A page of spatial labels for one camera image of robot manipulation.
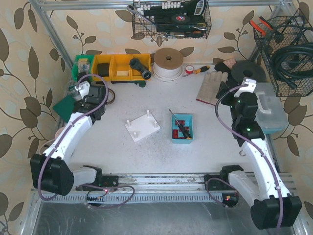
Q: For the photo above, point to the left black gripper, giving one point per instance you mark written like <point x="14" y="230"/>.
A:
<point x="79" y="79"/>

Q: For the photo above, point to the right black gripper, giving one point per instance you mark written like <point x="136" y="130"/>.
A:
<point x="225" y="88"/>

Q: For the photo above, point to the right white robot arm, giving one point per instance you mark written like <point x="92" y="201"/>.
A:
<point x="272" y="206"/>

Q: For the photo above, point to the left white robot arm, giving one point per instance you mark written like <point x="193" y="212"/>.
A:
<point x="50" y="170"/>

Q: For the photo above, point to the brown tape roll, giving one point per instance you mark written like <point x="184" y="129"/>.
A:
<point x="111" y="97"/>

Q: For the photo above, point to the beige work glove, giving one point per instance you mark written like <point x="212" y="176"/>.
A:
<point x="210" y="87"/>

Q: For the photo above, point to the glass jar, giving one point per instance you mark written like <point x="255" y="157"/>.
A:
<point x="74" y="93"/>

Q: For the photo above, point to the yellow plastic bin row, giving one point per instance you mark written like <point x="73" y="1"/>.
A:
<point x="116" y="67"/>

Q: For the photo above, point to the black disc spool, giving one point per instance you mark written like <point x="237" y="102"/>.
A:
<point x="247" y="69"/>

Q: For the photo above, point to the green flat case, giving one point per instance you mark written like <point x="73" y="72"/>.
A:
<point x="64" y="108"/>

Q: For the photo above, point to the green plastic bin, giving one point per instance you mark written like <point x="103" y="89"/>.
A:
<point x="82" y="64"/>

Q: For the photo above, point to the red tape roll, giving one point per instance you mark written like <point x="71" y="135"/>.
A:
<point x="189" y="69"/>

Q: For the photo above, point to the black pipe fitting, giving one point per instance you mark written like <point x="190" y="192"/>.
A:
<point x="135" y="64"/>

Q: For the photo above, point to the teal clear toolbox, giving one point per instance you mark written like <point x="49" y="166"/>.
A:
<point x="270" y="115"/>

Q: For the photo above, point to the round pink power strip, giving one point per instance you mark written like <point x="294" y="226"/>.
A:
<point x="59" y="133"/>

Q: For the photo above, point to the red springs in tray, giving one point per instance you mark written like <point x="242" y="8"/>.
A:
<point x="182" y="122"/>

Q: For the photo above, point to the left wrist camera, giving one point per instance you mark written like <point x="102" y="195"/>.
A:
<point x="83" y="89"/>

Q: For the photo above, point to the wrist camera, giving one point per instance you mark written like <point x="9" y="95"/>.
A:
<point x="248" y="85"/>
<point x="83" y="89"/>

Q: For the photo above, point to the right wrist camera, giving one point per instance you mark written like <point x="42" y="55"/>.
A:
<point x="248" y="85"/>

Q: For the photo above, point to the white four-peg base plate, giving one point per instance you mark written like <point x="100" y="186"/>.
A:
<point x="142" y="126"/>

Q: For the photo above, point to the white cable spool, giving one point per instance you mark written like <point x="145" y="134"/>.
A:
<point x="168" y="65"/>

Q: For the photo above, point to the orange handled pliers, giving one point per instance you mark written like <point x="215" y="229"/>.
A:
<point x="263" y="22"/>

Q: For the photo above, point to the right wire basket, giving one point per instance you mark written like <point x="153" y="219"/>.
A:
<point x="288" y="55"/>

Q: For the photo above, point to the wire basket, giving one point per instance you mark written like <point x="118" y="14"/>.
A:
<point x="288" y="55"/>
<point x="163" y="20"/>

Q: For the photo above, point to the top wire basket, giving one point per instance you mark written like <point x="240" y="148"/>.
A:
<point x="163" y="20"/>

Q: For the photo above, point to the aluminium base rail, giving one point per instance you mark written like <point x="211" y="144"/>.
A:
<point x="159" y="188"/>

